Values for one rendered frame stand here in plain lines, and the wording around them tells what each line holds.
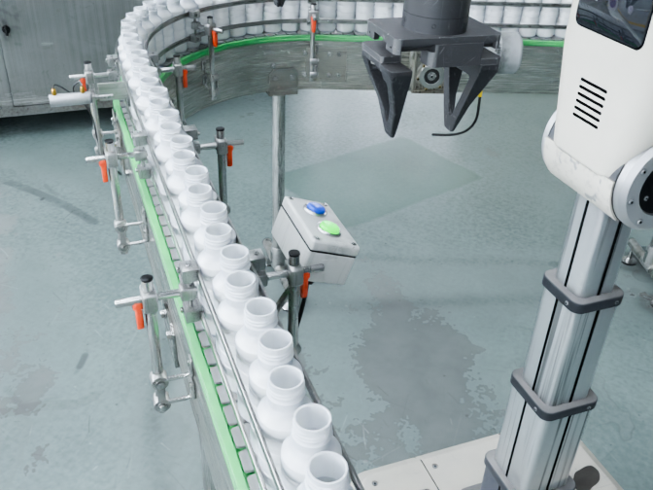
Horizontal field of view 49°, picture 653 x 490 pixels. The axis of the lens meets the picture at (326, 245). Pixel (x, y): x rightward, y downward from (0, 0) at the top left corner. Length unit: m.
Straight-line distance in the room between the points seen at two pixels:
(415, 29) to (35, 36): 3.46
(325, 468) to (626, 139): 0.66
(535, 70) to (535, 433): 1.39
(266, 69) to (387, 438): 1.22
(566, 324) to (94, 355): 1.71
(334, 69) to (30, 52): 2.04
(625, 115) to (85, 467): 1.73
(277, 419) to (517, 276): 2.37
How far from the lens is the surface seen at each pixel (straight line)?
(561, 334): 1.36
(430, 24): 0.63
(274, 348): 0.80
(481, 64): 0.65
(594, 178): 1.16
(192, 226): 1.06
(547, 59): 2.53
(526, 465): 1.56
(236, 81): 2.32
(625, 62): 1.09
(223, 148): 1.39
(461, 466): 1.88
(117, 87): 1.71
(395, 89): 0.63
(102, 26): 4.01
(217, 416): 0.93
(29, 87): 4.09
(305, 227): 1.04
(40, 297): 2.91
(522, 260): 3.15
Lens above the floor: 1.67
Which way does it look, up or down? 33 degrees down
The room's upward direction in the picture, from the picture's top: 3 degrees clockwise
